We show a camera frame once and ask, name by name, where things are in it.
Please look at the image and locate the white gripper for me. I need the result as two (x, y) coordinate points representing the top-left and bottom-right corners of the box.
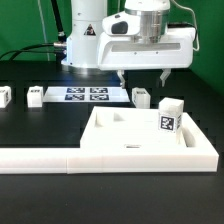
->
(97, 12), (196, 89)

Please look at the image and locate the black upright cable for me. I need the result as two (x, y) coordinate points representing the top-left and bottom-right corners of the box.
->
(50, 0), (67, 44)

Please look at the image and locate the white square table top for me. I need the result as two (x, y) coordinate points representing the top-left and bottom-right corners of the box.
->
(80, 106), (186, 149)

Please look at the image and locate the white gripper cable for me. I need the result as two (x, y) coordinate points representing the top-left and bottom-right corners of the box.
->
(169, 0), (200, 53)

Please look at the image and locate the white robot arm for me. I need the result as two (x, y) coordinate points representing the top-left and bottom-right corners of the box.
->
(62, 0), (200, 81)

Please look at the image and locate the white marker sheet with tags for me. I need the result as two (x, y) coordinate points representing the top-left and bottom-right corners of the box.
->
(44, 87), (129, 102)

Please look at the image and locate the black cable bundle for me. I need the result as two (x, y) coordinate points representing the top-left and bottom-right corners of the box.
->
(0, 41), (68, 62)

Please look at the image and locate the white L-shaped obstacle fence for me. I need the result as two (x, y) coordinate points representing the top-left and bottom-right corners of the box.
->
(0, 114), (219, 174)

